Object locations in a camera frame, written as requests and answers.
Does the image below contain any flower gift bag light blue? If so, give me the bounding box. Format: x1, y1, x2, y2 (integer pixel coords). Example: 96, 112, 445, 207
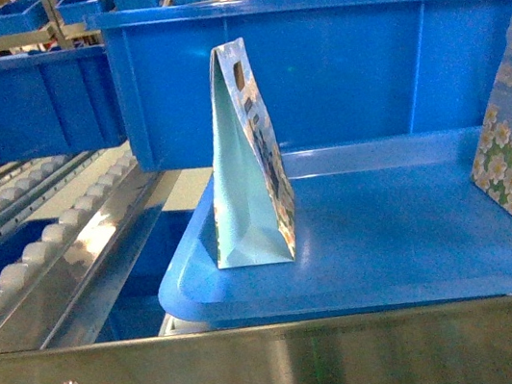
209, 38, 296, 269

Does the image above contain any white roller conveyor track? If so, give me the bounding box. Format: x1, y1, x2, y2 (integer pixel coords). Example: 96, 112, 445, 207
0, 150, 137, 319

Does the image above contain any blue plastic tray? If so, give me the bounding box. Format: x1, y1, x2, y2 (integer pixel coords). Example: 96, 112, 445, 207
158, 127, 512, 328

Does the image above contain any large blue plastic bin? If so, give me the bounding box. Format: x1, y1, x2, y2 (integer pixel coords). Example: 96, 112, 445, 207
87, 0, 512, 170

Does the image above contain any blue plastic bin left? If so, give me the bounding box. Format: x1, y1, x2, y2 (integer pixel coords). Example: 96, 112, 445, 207
0, 45, 126, 165

